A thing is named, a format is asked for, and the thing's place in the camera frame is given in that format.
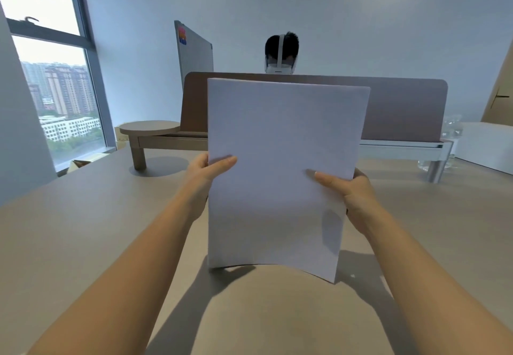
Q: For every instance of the person's right thumb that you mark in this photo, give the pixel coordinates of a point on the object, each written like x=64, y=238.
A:
x=330, y=179

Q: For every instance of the person's left thumb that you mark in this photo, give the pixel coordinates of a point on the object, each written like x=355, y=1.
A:
x=223, y=165

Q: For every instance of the clear plastic water bottle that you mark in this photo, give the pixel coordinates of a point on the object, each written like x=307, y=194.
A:
x=445, y=142

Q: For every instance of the window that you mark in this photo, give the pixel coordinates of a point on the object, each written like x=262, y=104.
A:
x=48, y=78

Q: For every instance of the person's left hand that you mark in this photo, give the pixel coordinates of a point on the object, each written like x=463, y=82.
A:
x=200, y=184

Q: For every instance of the person's right forearm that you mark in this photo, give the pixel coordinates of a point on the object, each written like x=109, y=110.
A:
x=433, y=286

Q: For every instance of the white paper sheet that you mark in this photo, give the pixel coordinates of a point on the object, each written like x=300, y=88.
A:
x=280, y=174

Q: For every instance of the person's left forearm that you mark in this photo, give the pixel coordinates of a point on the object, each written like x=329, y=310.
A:
x=116, y=282

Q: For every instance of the beige wooden door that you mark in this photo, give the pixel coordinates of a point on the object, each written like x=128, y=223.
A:
x=499, y=90

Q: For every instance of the silver desk shelf rail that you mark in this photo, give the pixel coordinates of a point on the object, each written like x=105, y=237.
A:
x=404, y=152

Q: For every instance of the white box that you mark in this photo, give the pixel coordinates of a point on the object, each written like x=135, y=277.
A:
x=487, y=144

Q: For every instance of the brown desk divider panel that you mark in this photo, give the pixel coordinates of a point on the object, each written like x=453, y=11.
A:
x=400, y=114

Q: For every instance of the person's right hand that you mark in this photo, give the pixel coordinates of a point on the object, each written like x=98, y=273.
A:
x=356, y=202

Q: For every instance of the round beige shelf stand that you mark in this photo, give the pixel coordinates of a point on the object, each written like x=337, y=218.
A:
x=148, y=136

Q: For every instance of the white headset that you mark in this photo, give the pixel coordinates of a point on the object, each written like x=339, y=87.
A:
x=280, y=64

